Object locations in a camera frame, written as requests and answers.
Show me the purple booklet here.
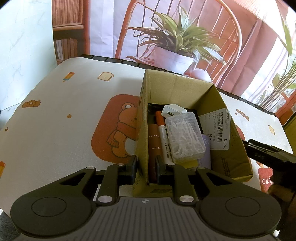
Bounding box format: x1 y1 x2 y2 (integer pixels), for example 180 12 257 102
199 134 211 169

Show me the brown cardboard box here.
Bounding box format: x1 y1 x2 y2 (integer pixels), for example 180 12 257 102
133 69 253 197

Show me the printed living room backdrop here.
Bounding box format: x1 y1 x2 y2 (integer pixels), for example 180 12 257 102
52 0 295 122

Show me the orange cap white marker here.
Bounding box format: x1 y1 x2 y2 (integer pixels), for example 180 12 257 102
156 110 175 165

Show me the white usb charger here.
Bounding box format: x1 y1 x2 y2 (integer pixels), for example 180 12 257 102
161 104 187 118

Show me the brown cylindrical tube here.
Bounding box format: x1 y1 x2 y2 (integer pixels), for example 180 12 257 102
148 123 163 183

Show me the clear plastic floss pick box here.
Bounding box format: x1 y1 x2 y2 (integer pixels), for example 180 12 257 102
165 112 206 164

